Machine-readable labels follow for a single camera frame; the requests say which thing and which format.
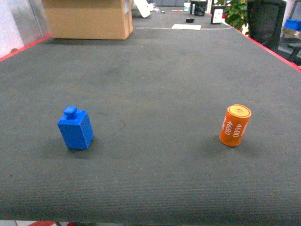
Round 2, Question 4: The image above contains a blue block part with knob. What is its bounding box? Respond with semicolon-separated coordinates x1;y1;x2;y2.
57;106;94;150

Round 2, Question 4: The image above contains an orange cylindrical cap 4680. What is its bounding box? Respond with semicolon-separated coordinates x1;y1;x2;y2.
219;104;252;147

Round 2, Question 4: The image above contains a white paper sheet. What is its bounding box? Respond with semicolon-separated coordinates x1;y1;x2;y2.
172;24;201;31

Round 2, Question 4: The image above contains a small black round object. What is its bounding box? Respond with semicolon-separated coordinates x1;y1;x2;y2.
186;18;195;23

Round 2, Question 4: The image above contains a large cardboard box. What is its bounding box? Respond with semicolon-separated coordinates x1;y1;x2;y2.
42;0;133;40

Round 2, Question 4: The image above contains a white black box device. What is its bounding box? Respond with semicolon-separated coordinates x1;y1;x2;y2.
211;8;223;24

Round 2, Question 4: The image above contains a green potted plant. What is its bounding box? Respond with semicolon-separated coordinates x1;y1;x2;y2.
217;0;247;31

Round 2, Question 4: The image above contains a black mesh office chair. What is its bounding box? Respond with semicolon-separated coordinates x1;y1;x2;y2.
247;0;286;53

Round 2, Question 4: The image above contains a red conveyor side rail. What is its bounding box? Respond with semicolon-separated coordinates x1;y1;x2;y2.
234;29;301;72

